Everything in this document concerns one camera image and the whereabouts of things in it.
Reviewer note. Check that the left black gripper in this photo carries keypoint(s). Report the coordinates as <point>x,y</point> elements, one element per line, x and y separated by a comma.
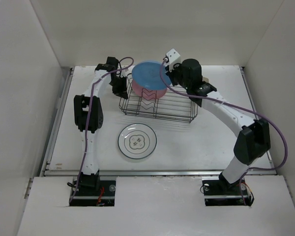
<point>122,91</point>

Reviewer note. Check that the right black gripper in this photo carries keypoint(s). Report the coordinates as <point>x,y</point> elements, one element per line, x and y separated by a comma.
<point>176,67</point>

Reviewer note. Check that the blue plate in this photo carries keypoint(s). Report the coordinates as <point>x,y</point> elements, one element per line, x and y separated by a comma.
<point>151,75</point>

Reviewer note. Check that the dark wire dish rack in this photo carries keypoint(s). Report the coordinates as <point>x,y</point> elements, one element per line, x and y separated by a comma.
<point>171,106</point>

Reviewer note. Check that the pink plate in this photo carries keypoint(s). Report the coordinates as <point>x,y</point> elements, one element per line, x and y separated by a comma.
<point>146,93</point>

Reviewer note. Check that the white plate with flower outline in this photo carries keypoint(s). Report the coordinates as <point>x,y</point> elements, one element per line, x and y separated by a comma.
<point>137,141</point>

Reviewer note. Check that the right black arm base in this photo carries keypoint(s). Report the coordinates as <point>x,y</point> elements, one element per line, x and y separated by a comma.
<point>218,193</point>

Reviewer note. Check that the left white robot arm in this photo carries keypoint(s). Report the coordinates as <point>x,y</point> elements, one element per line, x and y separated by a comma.
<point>88,116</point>

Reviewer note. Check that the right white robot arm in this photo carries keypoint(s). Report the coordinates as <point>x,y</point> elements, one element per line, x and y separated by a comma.
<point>252,135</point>

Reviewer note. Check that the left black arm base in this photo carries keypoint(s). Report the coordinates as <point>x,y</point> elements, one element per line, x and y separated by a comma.
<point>101,195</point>

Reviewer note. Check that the beige plastic cutlery holder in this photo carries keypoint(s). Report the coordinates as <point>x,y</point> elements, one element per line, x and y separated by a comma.
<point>205,79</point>

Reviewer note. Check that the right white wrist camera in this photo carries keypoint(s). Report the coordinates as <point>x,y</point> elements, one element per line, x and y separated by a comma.
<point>172,59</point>

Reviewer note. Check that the aluminium rail frame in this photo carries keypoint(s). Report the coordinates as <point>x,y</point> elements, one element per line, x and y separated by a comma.
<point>203,147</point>

